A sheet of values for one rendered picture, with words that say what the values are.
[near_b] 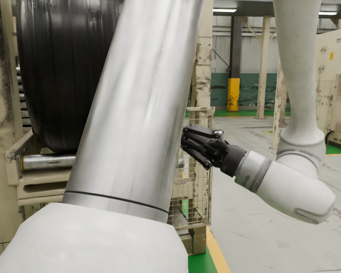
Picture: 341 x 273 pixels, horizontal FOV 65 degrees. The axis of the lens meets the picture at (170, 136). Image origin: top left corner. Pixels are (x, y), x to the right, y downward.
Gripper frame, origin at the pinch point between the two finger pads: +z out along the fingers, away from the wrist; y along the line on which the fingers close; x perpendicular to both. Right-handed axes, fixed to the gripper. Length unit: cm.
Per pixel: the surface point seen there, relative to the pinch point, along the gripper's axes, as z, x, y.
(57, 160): 26.5, -17.8, 16.3
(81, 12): 26.7, -4.6, -23.4
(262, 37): 140, 752, 201
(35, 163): 30.4, -22.5, 16.6
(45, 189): 26.2, -23.7, 24.4
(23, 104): 74, 1, 29
